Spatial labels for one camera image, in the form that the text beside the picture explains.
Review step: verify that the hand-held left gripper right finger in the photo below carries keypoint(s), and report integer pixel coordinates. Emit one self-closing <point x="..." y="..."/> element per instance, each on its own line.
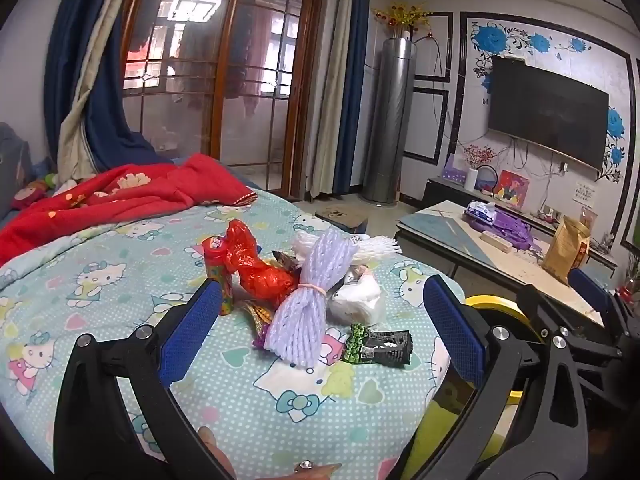
<point x="455" y="330"/>

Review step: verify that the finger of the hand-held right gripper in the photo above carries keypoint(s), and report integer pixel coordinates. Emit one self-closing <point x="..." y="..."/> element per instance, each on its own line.
<point x="587" y="287"/>
<point x="535" y="310"/>

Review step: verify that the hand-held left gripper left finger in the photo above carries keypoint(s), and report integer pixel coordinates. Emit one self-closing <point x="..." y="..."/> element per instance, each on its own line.
<point x="192" y="332"/>

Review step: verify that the yellow trash bin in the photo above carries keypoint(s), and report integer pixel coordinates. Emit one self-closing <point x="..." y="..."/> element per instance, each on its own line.
<point x="492" y="302"/>

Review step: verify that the red can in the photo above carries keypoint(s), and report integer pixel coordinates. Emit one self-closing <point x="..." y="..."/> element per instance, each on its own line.
<point x="217" y="270"/>

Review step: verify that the purple yellow candy wrapper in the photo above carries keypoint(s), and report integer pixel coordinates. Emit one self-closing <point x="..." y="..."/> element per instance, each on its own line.
<point x="260" y="317"/>

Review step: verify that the black green snack wrapper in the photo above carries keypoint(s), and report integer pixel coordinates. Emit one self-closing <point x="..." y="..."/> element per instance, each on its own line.
<point x="380" y="345"/>

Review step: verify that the red plastic bag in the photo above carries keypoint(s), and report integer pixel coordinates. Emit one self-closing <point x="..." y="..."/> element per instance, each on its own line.
<point x="255" y="270"/>

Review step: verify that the white plastic bag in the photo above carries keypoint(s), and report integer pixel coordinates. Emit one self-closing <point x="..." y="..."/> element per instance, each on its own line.
<point x="357" y="300"/>

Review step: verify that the white foam net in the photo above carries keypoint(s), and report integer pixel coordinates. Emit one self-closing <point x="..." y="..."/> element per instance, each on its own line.
<point x="375" y="247"/>

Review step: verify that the dark small wrapper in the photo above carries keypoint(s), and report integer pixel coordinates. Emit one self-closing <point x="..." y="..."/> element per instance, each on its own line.
<point x="285" y="260"/>

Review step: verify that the purple foam net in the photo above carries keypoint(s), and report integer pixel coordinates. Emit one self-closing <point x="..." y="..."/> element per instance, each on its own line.
<point x="310" y="285"/>

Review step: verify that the person's left hand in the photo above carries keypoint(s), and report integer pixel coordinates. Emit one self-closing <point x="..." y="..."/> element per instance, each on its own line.
<point x="217" y="455"/>

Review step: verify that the brown paper bag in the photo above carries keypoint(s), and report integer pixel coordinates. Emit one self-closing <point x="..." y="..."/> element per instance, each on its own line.
<point x="565" y="250"/>

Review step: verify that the potted plant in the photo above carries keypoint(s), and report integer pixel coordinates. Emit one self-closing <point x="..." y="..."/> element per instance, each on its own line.
<point x="632" y="270"/>

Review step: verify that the orange snack packet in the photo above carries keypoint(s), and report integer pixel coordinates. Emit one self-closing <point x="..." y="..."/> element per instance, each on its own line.
<point x="589" y="222"/>

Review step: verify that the white power strip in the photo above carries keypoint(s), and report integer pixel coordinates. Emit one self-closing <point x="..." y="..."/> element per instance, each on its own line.
<point x="495" y="240"/>

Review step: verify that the cat printed blanket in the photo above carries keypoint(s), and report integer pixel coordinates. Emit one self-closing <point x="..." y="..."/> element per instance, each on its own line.
<point x="150" y="260"/>

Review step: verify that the purple bag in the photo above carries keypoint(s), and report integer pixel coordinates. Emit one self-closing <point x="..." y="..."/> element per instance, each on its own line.
<point x="510" y="225"/>

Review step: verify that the coffee table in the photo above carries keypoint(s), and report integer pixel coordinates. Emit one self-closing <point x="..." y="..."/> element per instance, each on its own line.
<point x="450" y="230"/>

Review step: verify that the tissue pack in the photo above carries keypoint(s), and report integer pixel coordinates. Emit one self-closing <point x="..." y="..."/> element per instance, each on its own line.
<point x="480" y="210"/>

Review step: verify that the colourful painting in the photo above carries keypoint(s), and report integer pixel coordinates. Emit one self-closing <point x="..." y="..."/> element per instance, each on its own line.
<point x="512" y="187"/>

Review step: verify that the round ornament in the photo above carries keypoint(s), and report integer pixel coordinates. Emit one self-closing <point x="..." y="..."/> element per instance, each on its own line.
<point x="486" y="182"/>

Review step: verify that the television stand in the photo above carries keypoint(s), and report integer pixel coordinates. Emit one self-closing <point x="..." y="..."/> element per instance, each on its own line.
<point x="440" y="190"/>

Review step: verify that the white vase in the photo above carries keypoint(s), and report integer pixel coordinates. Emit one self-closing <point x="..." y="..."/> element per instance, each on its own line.
<point x="471" y="180"/>

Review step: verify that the red flowered blanket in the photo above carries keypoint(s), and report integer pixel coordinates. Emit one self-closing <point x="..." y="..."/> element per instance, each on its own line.
<point x="125" y="195"/>

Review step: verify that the purple box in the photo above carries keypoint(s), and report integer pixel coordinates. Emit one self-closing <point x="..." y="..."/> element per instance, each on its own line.
<point x="452" y="172"/>

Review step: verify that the small square stool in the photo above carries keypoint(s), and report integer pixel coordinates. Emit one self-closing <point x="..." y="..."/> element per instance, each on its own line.
<point x="342" y="217"/>

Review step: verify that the red artificial flowers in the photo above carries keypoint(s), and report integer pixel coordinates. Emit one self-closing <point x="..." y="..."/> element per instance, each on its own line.
<point x="477" y="155"/>

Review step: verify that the plush toy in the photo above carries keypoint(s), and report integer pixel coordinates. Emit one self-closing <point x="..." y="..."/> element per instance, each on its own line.
<point x="30" y="195"/>

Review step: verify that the grey standing air conditioner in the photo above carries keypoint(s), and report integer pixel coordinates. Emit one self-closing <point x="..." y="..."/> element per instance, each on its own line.
<point x="390" y="125"/>

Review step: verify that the beige curtain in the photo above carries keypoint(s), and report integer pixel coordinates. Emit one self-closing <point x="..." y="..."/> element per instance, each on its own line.
<point x="75" y="145"/>
<point x="327" y="110"/>

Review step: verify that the wooden glass sliding door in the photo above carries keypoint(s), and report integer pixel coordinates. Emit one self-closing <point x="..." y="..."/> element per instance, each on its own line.
<point x="175" y="110"/>

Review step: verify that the blue curtain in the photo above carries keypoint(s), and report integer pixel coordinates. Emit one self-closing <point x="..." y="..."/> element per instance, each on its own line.
<point x="352" y="110"/>
<point x="65" y="60"/>

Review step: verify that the yellow artificial flowers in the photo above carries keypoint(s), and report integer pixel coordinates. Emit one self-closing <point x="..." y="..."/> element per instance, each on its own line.
<point x="400" y="12"/>

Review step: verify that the white wall note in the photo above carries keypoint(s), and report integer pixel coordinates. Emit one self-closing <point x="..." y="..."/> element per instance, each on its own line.
<point x="584" y="193"/>

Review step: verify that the wall television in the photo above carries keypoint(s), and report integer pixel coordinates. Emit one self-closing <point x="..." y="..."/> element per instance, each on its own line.
<point x="545" y="110"/>

